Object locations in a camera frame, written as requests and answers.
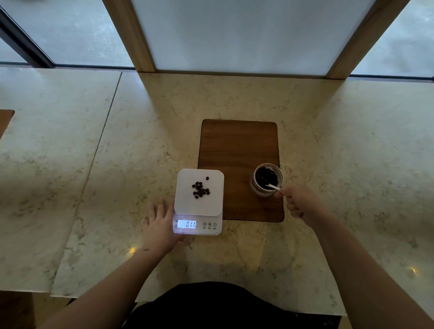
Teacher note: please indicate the person's right hand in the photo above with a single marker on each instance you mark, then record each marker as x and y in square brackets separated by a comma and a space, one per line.
[303, 203]

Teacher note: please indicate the person's left hand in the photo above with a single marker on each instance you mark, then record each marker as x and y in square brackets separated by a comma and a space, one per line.
[158, 234]

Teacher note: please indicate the person's left little finger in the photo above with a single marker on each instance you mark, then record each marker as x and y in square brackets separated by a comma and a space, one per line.
[145, 223]

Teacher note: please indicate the person's left middle finger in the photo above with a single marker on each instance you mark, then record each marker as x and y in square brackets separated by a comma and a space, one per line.
[162, 208]

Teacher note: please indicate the person's right fingers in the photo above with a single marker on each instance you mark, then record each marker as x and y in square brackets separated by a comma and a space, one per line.
[291, 203]

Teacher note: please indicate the person's left thumb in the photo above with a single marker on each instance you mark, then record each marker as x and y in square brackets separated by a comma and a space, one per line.
[179, 239]

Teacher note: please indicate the small white spoon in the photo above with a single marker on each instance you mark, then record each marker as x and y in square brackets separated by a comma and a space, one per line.
[272, 186]

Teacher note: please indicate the person's left forearm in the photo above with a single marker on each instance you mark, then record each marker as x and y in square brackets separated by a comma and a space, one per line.
[108, 291]

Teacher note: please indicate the person's right forearm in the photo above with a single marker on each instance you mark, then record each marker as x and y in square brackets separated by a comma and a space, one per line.
[366, 281]

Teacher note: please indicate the clear glass jar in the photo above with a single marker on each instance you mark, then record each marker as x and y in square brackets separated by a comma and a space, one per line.
[259, 191]

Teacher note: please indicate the white digital kitchen scale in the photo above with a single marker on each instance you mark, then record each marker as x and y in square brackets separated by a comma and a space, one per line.
[199, 203]

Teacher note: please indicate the coffee beans filling jar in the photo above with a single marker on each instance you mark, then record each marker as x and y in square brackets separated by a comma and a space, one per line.
[265, 176]

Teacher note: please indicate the pile of loose coffee beans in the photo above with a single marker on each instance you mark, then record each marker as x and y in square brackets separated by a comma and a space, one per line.
[200, 189]

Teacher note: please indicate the dark wooden board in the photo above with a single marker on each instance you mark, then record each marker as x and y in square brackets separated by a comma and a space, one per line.
[237, 149]
[4, 120]

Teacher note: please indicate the person's black clothing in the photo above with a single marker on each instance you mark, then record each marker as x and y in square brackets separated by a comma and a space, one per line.
[217, 308]

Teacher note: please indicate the white frosted panel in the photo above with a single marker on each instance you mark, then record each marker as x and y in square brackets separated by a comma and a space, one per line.
[251, 34]

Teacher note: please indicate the wooden post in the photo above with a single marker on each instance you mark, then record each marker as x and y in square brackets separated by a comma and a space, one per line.
[130, 34]
[366, 37]

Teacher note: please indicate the dark window frame bar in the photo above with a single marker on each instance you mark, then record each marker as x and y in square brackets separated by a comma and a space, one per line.
[23, 39]

